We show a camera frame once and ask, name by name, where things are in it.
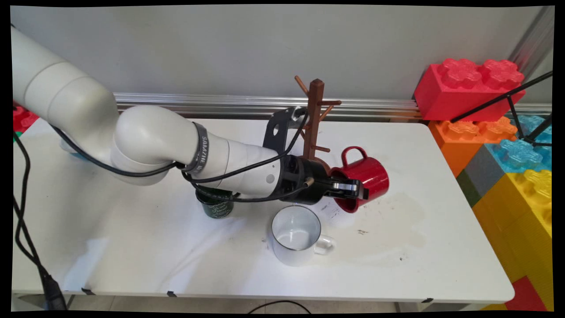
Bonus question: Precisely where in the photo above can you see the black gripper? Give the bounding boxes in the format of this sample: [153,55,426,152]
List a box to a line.
[279,155,369,205]

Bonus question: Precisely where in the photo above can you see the red speckled mug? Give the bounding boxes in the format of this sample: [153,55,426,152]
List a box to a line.
[330,146,390,214]

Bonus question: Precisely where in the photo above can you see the white enamel mug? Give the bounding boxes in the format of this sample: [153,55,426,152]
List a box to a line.
[271,205,336,267]

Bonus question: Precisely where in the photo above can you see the brown wooden mug tree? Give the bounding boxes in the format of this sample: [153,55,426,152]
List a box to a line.
[295,76,343,174]

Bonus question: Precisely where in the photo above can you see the big orange toy brick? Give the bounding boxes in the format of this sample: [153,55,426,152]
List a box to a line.
[427,117,518,178]

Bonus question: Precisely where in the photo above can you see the big grey toy brick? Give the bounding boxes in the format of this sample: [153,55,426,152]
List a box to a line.
[456,145,506,208]

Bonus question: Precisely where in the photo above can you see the dark green enamel mug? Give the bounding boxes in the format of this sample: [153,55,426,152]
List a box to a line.
[196,188,241,219]

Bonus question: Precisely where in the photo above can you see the big red toy brick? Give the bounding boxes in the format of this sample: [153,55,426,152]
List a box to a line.
[414,59,527,123]

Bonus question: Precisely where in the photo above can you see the big blue toy brick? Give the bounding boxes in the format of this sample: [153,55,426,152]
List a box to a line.
[485,115,553,175]

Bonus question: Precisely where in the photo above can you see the big yellow toy brick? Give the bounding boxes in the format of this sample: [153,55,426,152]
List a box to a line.
[471,170,554,310]

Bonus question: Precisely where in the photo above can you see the black tripod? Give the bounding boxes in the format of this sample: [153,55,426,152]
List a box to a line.
[449,72,553,148]

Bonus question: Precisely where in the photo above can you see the low red toy brick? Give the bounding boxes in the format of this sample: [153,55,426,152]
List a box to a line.
[503,276,548,312]

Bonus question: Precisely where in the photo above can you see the blue and white bowl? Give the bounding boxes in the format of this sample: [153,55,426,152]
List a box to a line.
[60,139,89,160]

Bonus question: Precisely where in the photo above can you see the small red toy brick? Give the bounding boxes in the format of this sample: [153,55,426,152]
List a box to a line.
[13,104,40,133]

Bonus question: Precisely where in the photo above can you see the black cable on floor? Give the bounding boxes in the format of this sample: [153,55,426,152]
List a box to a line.
[247,300,312,314]

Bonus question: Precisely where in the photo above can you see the aluminium rail along wall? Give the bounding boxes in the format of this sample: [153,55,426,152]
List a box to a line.
[113,92,552,122]

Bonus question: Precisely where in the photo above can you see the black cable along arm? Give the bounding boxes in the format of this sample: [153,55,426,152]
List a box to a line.
[49,108,315,204]

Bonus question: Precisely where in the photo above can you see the aluminium corner post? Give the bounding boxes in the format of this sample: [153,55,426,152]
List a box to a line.
[508,7,554,82]

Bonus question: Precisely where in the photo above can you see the black hanging robot cable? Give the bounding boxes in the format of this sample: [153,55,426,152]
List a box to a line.
[12,132,68,312]

